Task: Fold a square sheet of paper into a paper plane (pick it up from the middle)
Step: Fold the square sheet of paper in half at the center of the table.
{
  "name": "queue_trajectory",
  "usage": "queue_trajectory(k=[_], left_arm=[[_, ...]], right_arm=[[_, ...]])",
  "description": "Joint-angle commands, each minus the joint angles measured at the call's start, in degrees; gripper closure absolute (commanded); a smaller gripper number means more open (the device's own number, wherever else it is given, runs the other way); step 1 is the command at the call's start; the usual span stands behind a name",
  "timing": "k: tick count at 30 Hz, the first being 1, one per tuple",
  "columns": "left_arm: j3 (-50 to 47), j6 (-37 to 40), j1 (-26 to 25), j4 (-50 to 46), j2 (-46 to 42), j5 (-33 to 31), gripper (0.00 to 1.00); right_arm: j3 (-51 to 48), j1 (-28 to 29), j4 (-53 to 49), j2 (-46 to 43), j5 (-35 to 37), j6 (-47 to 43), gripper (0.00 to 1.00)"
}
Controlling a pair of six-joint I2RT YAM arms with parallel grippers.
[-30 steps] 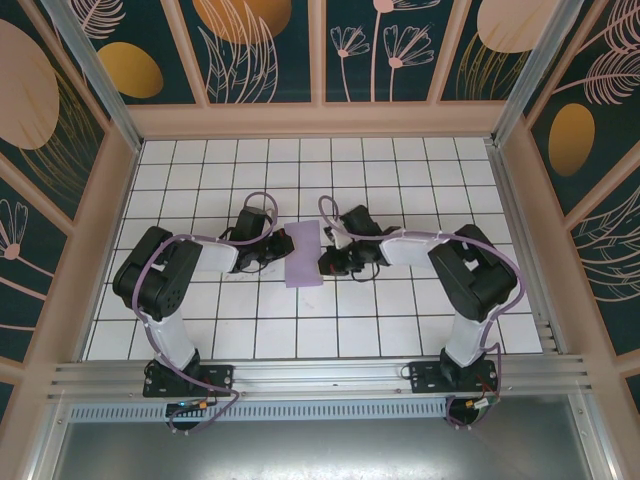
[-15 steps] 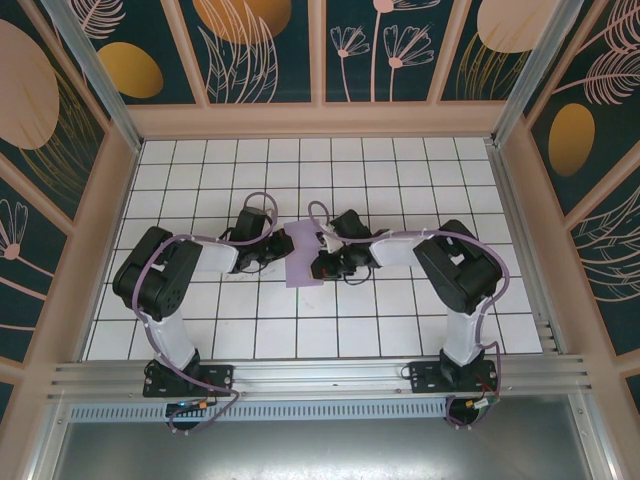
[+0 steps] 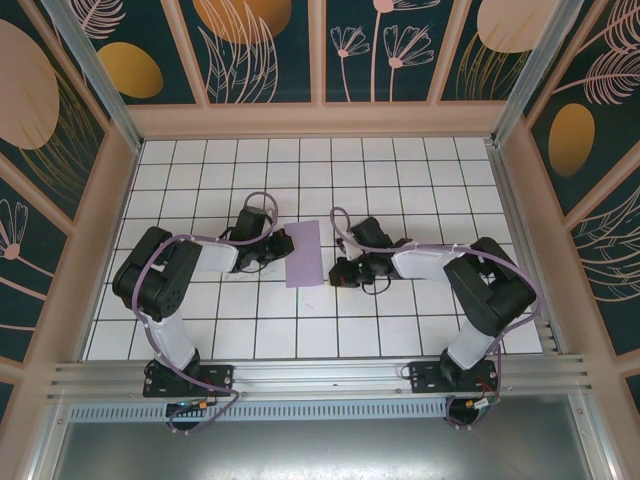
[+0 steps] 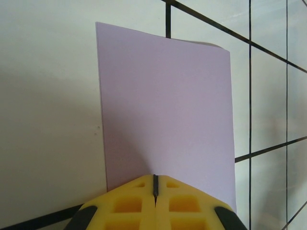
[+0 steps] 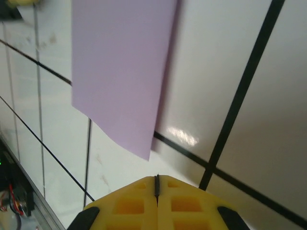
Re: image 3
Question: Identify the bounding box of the purple square paper sheet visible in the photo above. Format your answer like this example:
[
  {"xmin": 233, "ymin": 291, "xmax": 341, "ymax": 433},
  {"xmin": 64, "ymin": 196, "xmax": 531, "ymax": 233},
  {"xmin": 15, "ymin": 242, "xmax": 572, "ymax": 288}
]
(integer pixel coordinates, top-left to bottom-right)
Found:
[{"xmin": 283, "ymin": 219, "xmax": 322, "ymax": 290}]

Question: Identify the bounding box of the grey metal sheet panel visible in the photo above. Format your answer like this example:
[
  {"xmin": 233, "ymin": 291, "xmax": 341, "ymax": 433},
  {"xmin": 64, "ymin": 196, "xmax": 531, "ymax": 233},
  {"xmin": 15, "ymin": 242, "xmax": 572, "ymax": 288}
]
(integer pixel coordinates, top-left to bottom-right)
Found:
[{"xmin": 29, "ymin": 394, "xmax": 614, "ymax": 480}]

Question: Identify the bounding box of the small circuit board with connector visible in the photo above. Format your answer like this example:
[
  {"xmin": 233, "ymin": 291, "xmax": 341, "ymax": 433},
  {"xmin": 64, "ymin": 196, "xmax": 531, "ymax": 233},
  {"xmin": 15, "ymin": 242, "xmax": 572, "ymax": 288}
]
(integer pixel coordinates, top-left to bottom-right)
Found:
[
  {"xmin": 449, "ymin": 397, "xmax": 501, "ymax": 417},
  {"xmin": 167, "ymin": 398, "xmax": 217, "ymax": 417}
]

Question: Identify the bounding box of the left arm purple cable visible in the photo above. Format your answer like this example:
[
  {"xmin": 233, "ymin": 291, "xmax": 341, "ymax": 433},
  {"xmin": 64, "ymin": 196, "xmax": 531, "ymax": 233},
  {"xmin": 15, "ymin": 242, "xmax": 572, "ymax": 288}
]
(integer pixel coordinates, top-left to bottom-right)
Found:
[{"xmin": 130, "ymin": 192, "xmax": 281, "ymax": 434}]

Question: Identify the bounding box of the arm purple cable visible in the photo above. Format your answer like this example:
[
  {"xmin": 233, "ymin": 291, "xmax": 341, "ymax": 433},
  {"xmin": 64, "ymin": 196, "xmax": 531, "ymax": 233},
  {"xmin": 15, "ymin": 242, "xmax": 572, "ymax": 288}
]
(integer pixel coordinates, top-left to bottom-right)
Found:
[
  {"xmin": 130, "ymin": 192, "xmax": 281, "ymax": 434},
  {"xmin": 329, "ymin": 207, "xmax": 544, "ymax": 431}
]

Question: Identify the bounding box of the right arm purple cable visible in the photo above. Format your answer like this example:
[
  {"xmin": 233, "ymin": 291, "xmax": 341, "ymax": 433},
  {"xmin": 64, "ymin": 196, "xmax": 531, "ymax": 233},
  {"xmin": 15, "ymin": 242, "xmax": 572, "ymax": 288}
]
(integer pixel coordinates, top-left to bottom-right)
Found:
[{"xmin": 329, "ymin": 207, "xmax": 544, "ymax": 431}]

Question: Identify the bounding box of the long aluminium mounting rail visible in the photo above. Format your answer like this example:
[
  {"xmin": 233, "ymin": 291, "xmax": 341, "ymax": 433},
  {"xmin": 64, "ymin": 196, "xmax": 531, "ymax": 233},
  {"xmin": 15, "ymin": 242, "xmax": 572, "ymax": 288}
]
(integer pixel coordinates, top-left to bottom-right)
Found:
[{"xmin": 47, "ymin": 354, "xmax": 594, "ymax": 401}]

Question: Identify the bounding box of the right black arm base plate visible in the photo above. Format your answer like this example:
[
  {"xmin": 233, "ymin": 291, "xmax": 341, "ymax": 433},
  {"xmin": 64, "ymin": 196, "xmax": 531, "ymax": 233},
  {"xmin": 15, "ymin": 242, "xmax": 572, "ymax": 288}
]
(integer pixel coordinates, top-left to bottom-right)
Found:
[{"xmin": 408, "ymin": 360, "xmax": 500, "ymax": 396}]

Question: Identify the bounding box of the slotted grey cable duct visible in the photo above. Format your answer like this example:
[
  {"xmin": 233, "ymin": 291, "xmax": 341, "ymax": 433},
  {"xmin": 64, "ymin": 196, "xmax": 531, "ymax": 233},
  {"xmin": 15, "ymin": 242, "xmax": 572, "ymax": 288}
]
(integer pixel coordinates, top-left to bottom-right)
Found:
[{"xmin": 67, "ymin": 402, "xmax": 451, "ymax": 421}]

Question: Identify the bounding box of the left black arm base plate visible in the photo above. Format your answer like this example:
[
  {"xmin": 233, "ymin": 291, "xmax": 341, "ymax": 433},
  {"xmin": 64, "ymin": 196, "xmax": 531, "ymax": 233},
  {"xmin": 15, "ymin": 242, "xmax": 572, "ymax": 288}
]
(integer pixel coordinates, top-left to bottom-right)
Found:
[{"xmin": 143, "ymin": 363, "xmax": 235, "ymax": 399}]

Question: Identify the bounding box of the aluminium side rail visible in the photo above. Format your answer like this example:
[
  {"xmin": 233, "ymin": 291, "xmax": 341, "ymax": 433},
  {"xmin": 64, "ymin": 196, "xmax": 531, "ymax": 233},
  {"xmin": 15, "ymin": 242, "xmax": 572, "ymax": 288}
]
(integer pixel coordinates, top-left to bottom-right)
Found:
[{"xmin": 487, "ymin": 142, "xmax": 564, "ymax": 356}]

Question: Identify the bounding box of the aluminium corner post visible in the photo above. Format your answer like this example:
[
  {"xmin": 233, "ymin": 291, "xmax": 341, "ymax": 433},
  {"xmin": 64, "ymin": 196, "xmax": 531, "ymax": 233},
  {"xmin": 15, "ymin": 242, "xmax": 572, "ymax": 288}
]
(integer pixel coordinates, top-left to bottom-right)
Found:
[
  {"xmin": 39, "ymin": 0, "xmax": 144, "ymax": 154},
  {"xmin": 489, "ymin": 0, "xmax": 586, "ymax": 146}
]

